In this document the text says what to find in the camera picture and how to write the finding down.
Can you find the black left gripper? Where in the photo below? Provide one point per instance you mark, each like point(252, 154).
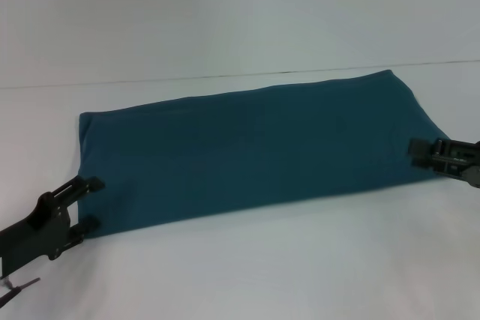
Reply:
point(37, 234)

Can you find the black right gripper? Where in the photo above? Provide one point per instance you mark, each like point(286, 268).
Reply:
point(457, 162)

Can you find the blue-green shirt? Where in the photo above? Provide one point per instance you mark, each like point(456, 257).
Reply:
point(262, 147)

